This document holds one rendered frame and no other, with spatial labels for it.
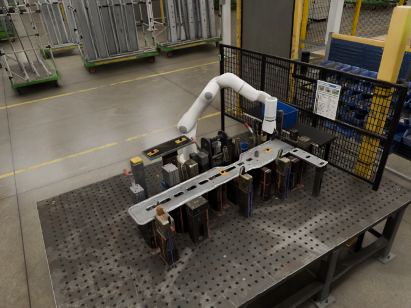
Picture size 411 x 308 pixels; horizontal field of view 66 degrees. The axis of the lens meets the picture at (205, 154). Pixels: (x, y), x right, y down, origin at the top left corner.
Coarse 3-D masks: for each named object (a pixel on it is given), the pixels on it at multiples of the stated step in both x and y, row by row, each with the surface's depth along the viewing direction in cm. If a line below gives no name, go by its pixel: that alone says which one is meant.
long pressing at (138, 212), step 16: (272, 144) 256; (288, 144) 255; (240, 160) 237; (256, 160) 237; (272, 160) 237; (208, 176) 222; (224, 176) 221; (160, 192) 208; (176, 192) 208; (192, 192) 207; (128, 208) 196; (144, 208) 196
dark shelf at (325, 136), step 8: (248, 112) 304; (256, 112) 303; (288, 128) 272; (296, 128) 271; (304, 128) 270; (312, 128) 270; (312, 136) 258; (320, 136) 257; (328, 136) 256; (336, 136) 256; (312, 144) 252; (320, 144) 246
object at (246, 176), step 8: (240, 176) 214; (248, 176) 212; (240, 184) 218; (248, 184) 212; (240, 192) 222; (248, 192) 216; (240, 200) 226; (248, 200) 219; (240, 208) 229; (248, 208) 223; (248, 216) 228
